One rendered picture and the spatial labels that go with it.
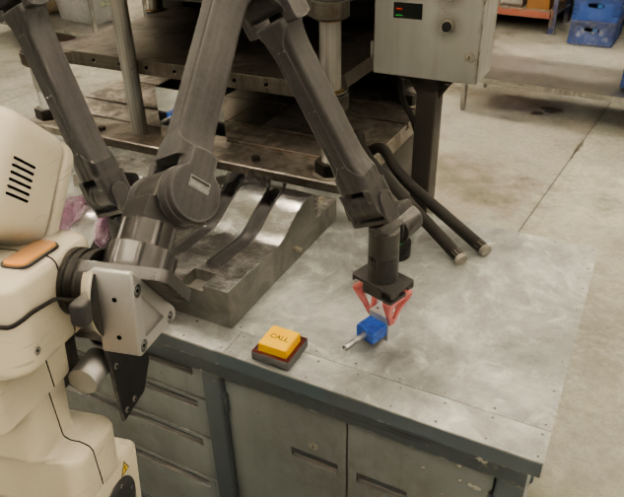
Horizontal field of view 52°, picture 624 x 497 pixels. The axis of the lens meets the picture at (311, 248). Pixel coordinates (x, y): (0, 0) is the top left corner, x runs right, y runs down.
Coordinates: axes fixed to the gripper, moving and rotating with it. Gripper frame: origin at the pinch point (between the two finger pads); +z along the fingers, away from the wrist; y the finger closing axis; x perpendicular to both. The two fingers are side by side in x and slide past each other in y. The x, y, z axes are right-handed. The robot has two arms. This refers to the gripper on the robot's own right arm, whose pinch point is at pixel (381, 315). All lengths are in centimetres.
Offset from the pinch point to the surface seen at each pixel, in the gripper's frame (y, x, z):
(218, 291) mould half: 24.4, 20.7, -4.2
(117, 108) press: 162, -32, 5
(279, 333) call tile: 10.8, 17.0, 0.8
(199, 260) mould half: 35.8, 17.1, -4.6
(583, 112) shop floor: 122, -356, 86
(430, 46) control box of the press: 41, -66, -31
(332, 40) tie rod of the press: 59, -46, -34
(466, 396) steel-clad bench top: -22.0, 2.3, 4.8
